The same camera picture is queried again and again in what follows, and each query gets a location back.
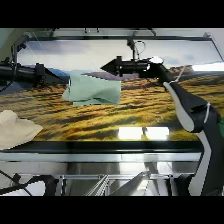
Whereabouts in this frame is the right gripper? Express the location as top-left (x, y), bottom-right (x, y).
top-left (113, 56), bottom-right (151, 78)

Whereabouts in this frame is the pale green shirt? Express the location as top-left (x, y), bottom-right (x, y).
top-left (62, 73), bottom-right (122, 107)

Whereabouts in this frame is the silver frame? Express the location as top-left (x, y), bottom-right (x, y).
top-left (0, 28), bottom-right (224, 197)

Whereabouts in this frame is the cream garment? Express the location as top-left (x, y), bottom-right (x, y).
top-left (0, 109), bottom-right (45, 151)

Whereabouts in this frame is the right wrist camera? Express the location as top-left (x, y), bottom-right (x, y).
top-left (125, 39), bottom-right (140, 63)

